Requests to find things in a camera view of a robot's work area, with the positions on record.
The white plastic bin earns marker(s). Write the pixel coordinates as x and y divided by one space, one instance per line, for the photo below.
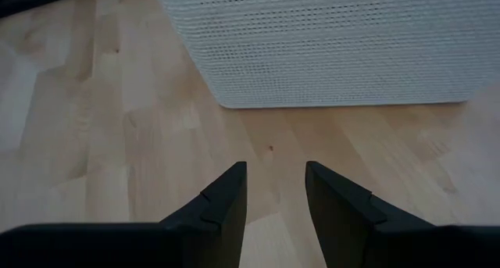
332 45

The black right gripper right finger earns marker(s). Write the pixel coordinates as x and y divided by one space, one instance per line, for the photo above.
336 213

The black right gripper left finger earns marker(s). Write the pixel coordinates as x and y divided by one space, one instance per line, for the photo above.
224 209

